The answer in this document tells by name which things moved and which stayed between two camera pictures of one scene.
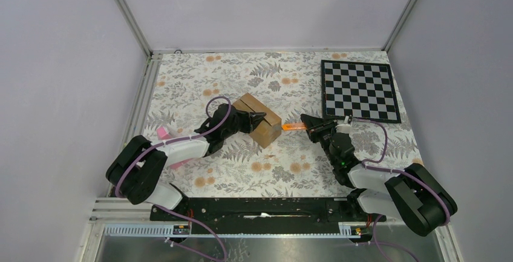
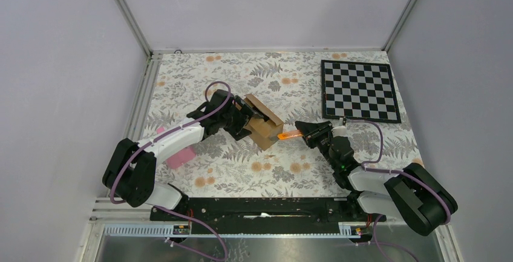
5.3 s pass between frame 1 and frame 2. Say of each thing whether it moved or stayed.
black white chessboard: stayed
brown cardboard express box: stayed
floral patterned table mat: stayed
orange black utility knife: moved
